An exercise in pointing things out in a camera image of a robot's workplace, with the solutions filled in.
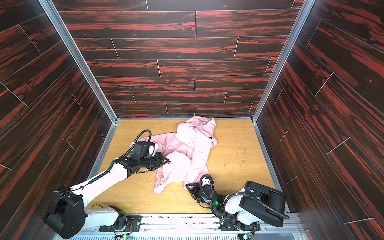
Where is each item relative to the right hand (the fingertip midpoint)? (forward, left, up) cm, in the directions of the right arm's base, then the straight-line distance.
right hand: (187, 184), depth 82 cm
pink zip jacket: (+24, 0, -1) cm, 24 cm away
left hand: (+10, +9, +9) cm, 17 cm away
